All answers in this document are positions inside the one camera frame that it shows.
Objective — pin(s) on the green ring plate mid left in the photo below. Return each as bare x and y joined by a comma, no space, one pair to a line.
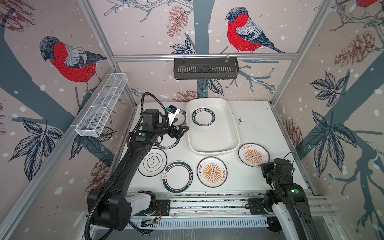
166,142

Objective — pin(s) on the white mesh wall basket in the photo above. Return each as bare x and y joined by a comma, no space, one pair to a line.
100,110

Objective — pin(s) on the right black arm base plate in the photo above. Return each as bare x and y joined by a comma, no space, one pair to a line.
259,206

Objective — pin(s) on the white plastic bin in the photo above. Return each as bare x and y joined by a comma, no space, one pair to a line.
221,137

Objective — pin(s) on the horizontal aluminium frame bar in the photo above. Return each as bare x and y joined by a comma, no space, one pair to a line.
160,58

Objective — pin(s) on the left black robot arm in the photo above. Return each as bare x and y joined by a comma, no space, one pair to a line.
109,206

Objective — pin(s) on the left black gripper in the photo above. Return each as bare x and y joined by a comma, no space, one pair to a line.
178,134

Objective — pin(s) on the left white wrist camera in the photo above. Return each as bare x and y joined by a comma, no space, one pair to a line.
172,112

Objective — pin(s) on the aluminium mounting rail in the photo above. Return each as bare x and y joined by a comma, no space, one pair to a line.
189,206

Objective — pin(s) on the black wire shelf basket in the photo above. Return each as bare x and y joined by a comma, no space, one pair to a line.
206,69

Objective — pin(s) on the green ring plate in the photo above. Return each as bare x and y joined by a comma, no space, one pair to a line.
181,116
203,117

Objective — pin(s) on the orange sunburst plate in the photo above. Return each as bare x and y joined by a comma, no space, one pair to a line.
212,172
253,155

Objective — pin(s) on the white plate black cloud emblem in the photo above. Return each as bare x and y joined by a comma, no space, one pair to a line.
154,163

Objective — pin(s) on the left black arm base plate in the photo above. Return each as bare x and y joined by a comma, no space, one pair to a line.
160,209

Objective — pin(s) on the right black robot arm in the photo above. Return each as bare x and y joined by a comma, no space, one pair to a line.
288,201

